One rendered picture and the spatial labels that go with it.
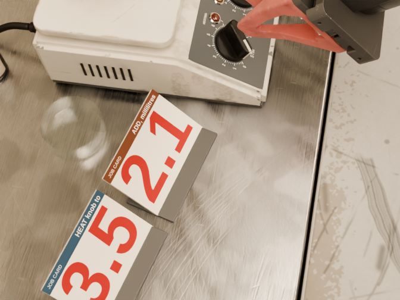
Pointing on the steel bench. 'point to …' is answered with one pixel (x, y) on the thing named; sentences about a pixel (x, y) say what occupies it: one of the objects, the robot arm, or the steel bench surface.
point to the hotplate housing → (146, 66)
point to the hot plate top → (111, 20)
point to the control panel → (228, 8)
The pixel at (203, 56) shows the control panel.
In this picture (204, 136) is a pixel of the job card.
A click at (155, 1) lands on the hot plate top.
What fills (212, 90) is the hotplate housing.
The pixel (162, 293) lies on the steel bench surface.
